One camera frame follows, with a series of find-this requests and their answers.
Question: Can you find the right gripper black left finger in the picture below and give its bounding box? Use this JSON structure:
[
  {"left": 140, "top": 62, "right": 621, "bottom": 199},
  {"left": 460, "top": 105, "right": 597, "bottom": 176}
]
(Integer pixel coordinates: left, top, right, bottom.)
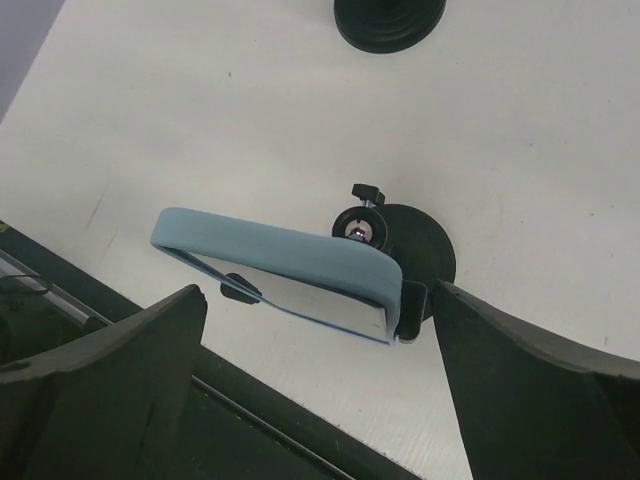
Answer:
[{"left": 1, "top": 284, "right": 207, "bottom": 479}]

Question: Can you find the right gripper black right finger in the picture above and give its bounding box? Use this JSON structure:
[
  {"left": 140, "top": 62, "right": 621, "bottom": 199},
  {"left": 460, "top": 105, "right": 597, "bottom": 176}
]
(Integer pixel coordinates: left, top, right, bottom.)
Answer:
[{"left": 432, "top": 282, "right": 639, "bottom": 479}]

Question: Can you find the black phone blue case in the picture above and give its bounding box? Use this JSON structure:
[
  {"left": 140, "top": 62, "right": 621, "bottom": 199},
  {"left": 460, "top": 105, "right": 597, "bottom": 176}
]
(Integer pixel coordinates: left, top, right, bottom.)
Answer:
[{"left": 150, "top": 207, "right": 402, "bottom": 344}]

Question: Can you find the black round-base phone stand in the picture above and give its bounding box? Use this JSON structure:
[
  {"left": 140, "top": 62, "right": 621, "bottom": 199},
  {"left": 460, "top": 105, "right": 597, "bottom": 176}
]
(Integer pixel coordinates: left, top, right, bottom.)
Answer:
[{"left": 333, "top": 0, "right": 446, "bottom": 54}]

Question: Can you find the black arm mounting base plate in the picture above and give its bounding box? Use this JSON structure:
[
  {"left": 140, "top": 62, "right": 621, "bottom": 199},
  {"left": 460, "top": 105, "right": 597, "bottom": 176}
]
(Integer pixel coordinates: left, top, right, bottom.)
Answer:
[{"left": 1, "top": 223, "right": 414, "bottom": 479}]

